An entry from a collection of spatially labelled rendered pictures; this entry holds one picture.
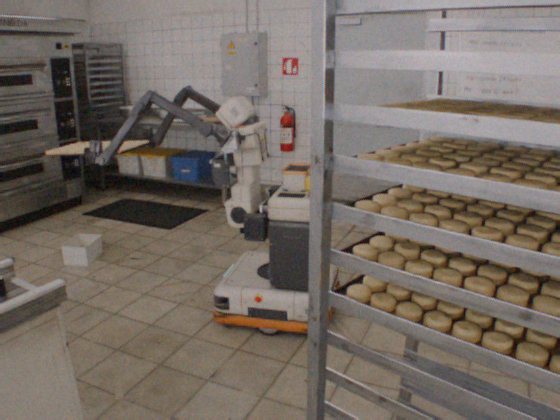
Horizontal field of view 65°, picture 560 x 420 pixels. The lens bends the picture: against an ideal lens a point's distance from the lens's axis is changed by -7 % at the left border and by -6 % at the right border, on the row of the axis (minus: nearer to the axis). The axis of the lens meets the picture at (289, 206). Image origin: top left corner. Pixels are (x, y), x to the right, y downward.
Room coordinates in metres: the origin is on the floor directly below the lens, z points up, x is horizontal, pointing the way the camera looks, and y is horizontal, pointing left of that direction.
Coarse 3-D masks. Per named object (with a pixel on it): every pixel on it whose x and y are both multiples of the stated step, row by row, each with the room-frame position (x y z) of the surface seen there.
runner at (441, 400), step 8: (400, 384) 1.14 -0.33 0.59; (408, 384) 1.14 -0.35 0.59; (416, 384) 1.12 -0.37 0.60; (416, 392) 1.10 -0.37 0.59; (424, 392) 1.10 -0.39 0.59; (432, 392) 1.09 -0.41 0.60; (432, 400) 1.06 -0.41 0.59; (440, 400) 1.06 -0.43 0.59; (448, 400) 1.05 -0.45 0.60; (448, 408) 1.03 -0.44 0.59; (456, 408) 1.03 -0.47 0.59; (464, 408) 1.02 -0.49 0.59; (472, 408) 1.01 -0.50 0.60; (464, 416) 0.99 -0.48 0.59; (472, 416) 0.99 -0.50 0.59; (480, 416) 0.99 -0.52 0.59; (488, 416) 0.98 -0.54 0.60
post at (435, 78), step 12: (432, 12) 1.16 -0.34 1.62; (444, 12) 1.15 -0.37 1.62; (432, 36) 1.15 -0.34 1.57; (444, 36) 1.16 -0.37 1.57; (432, 48) 1.15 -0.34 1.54; (444, 48) 1.16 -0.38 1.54; (432, 72) 1.15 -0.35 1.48; (432, 84) 1.15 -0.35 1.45; (408, 348) 1.15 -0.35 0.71; (408, 396) 1.14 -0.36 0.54
